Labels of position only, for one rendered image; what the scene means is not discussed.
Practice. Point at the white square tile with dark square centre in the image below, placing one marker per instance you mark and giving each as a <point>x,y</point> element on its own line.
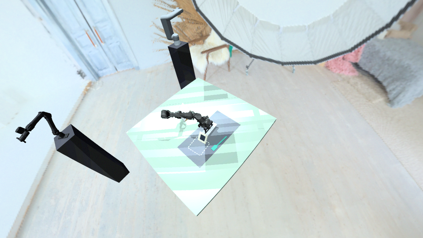
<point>202,137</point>

